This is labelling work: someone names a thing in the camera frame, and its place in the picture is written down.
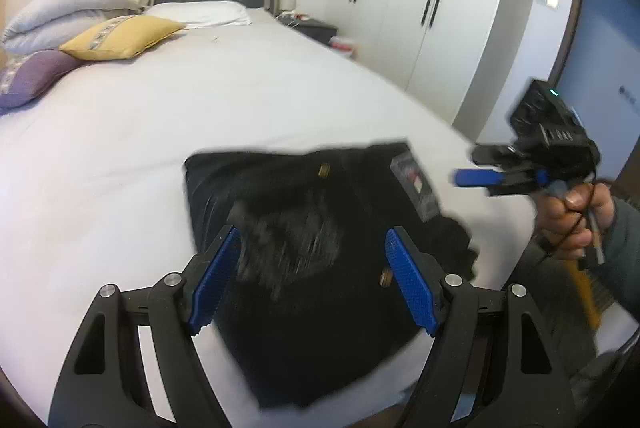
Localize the dark bedside table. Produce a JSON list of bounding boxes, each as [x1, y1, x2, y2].
[[277, 13, 338, 46]]

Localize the folded grey white duvet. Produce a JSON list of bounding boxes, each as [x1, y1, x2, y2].
[[1, 0, 154, 56]]

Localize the white striped waste bin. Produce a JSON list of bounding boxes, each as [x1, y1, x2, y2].
[[329, 36, 358, 59]]

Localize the right hand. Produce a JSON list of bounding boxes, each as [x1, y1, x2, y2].
[[534, 183, 615, 260]]

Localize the purple cushion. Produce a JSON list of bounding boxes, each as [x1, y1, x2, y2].
[[0, 50, 82, 110]]

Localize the white pillow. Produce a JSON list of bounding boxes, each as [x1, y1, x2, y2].
[[144, 1, 252, 30]]

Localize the white bed mattress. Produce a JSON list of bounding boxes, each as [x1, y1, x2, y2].
[[1, 10, 535, 418]]

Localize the blue door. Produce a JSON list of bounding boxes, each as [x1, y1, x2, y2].
[[549, 0, 639, 193]]

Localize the grey sleeve right forearm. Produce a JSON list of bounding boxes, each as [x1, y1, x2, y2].
[[596, 197, 640, 321]]

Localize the yellow cushion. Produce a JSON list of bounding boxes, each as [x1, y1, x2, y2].
[[58, 15, 186, 62]]

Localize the black denim pants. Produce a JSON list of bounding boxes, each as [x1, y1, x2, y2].
[[184, 142, 477, 408]]

